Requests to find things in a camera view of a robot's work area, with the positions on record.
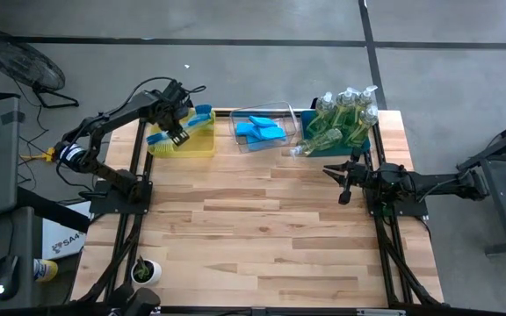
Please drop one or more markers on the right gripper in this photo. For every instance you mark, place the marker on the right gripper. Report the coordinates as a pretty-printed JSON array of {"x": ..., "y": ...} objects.
[{"x": 357, "y": 173}]

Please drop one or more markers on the blue white dish brush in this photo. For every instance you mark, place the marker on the blue white dish brush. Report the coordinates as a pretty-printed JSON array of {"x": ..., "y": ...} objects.
[
  {"x": 203, "y": 108},
  {"x": 158, "y": 138}
]

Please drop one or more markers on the yellow plastic tray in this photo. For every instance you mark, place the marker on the yellow plastic tray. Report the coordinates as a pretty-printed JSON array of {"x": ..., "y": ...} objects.
[{"x": 196, "y": 147}]

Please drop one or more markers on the black equipment cart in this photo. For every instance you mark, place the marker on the black equipment cart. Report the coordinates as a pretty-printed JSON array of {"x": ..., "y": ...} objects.
[{"x": 503, "y": 184}]

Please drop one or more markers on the small plant in white pot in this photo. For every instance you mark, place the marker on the small plant in white pot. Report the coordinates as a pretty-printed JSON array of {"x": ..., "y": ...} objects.
[{"x": 146, "y": 272}]

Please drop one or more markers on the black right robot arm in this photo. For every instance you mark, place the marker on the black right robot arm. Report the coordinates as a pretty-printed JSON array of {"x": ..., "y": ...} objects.
[{"x": 433, "y": 182}]

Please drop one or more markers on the yellow white can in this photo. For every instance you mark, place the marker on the yellow white can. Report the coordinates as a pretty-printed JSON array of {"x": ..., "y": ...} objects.
[{"x": 46, "y": 270}]

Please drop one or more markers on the clear plastic bin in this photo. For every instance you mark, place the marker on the clear plastic bin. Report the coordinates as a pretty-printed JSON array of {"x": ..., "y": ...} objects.
[{"x": 288, "y": 120}]

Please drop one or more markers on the blue plastic bin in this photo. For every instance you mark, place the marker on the blue plastic bin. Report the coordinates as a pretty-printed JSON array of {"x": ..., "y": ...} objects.
[{"x": 310, "y": 120}]

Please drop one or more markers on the white cardboard box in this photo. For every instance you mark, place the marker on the white cardboard box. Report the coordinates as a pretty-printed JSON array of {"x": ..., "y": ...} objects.
[{"x": 64, "y": 239}]

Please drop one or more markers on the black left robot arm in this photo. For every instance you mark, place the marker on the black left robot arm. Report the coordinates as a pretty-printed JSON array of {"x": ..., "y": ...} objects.
[{"x": 103, "y": 118}]

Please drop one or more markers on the black bulky clamp mount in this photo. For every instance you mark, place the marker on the black bulky clamp mount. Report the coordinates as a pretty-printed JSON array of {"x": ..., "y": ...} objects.
[{"x": 134, "y": 303}]

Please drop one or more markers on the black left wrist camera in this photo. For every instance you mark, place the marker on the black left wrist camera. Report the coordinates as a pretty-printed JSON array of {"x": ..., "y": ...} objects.
[{"x": 177, "y": 90}]

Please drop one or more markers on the black computer mouse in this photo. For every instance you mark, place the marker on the black computer mouse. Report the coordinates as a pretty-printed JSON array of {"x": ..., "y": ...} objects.
[{"x": 5, "y": 276}]

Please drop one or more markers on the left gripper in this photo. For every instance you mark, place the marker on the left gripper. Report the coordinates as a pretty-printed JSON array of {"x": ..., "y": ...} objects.
[{"x": 168, "y": 115}]

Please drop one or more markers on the black floor fan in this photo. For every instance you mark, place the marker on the black floor fan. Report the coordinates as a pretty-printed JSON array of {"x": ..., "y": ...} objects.
[{"x": 20, "y": 61}]

